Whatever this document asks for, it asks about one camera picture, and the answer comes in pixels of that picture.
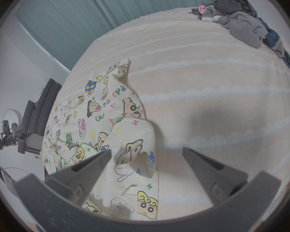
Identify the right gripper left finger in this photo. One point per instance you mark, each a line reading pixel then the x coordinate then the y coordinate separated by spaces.
pixel 87 175

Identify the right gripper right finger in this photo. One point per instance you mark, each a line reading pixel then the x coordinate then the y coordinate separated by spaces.
pixel 207 175

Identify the pile of clothes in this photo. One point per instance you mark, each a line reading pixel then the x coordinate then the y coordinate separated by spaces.
pixel 244 25

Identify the white printed pyjama top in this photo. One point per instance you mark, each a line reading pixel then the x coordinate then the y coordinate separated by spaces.
pixel 96 119

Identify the bed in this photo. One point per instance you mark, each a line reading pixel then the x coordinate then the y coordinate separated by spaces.
pixel 207 81

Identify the blue-green curtain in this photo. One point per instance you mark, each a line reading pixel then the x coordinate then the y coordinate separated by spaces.
pixel 75 20

